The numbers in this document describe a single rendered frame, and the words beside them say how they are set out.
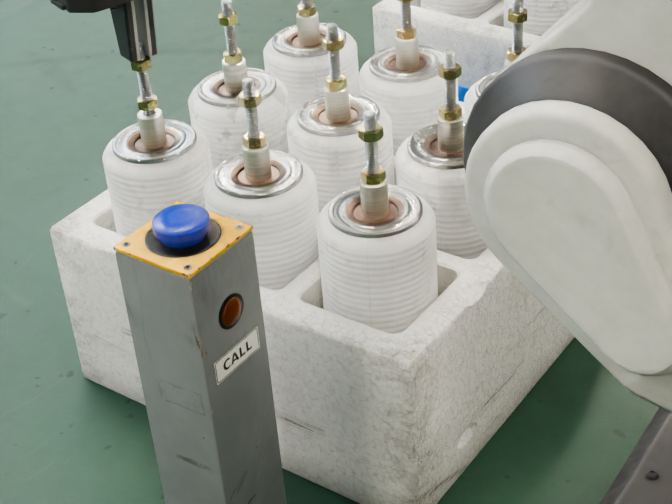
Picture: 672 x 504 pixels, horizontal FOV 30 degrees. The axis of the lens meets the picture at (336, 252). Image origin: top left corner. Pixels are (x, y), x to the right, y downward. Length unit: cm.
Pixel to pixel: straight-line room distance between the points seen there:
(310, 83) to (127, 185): 24
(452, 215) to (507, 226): 41
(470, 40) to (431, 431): 58
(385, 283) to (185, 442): 20
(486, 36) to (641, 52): 83
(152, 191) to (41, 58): 87
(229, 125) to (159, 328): 33
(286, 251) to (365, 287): 10
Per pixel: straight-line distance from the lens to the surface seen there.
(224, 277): 87
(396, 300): 99
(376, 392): 100
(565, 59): 64
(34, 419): 125
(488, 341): 108
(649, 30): 63
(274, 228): 104
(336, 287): 100
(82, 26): 204
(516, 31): 115
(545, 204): 64
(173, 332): 89
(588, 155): 62
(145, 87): 110
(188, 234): 86
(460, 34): 148
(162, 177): 110
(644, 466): 87
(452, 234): 108
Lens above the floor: 79
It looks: 34 degrees down
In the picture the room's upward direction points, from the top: 5 degrees counter-clockwise
